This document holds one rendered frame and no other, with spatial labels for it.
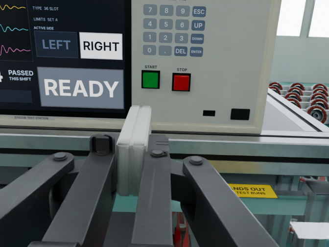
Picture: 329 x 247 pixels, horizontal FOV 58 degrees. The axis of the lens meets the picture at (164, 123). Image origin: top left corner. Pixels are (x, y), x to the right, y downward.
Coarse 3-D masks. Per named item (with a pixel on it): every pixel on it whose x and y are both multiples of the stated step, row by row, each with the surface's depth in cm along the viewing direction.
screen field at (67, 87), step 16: (48, 80) 37; (64, 80) 37; (80, 80) 37; (96, 80) 37; (112, 80) 37; (48, 96) 37; (64, 96) 37; (80, 96) 37; (96, 96) 37; (112, 96) 37
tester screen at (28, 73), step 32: (0, 0) 34; (32, 0) 34; (64, 0) 34; (96, 0) 34; (0, 32) 35; (32, 32) 35; (96, 32) 35; (0, 64) 36; (32, 64) 36; (64, 64) 36; (96, 64) 36; (32, 96) 37
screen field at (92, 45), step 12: (36, 36) 35; (48, 36) 35; (60, 36) 35; (72, 36) 35; (84, 36) 35; (96, 36) 35; (108, 36) 35; (120, 36) 35; (36, 48) 35; (48, 48) 35; (60, 48) 35; (72, 48) 35; (84, 48) 35; (96, 48) 35; (108, 48) 35; (120, 48) 35
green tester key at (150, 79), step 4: (144, 72) 36; (148, 72) 36; (144, 76) 36; (148, 76) 36; (152, 76) 36; (156, 76) 36; (144, 80) 36; (148, 80) 36; (152, 80) 36; (156, 80) 36; (144, 84) 36; (148, 84) 36; (152, 84) 36; (156, 84) 36
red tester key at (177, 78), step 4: (176, 76) 36; (180, 76) 36; (184, 76) 36; (188, 76) 36; (176, 80) 36; (180, 80) 36; (184, 80) 36; (188, 80) 36; (176, 84) 36; (180, 84) 36; (184, 84) 36; (188, 84) 36; (176, 88) 36; (180, 88) 36; (184, 88) 36
